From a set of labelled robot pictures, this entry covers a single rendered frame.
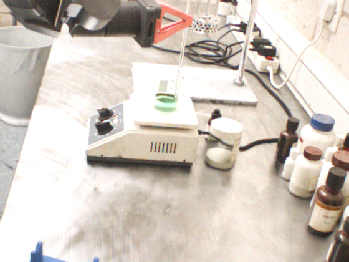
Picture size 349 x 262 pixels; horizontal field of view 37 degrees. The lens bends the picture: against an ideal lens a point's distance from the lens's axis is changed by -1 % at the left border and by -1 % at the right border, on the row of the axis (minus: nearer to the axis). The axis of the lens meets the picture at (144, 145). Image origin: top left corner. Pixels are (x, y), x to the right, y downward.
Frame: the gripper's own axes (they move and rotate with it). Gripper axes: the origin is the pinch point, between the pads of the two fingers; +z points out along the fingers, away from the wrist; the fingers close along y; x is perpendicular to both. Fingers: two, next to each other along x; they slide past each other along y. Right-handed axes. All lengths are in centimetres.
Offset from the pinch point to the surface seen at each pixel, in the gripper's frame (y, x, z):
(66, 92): 29.8, 25.9, -13.8
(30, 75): 152, 72, -6
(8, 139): 142, 100, -18
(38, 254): -26.0, 23.8, -28.3
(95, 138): 0.9, 22.2, -14.2
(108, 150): -1.7, 23.2, -12.4
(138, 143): -3.1, 21.4, -7.3
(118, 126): 0.7, 20.0, -10.2
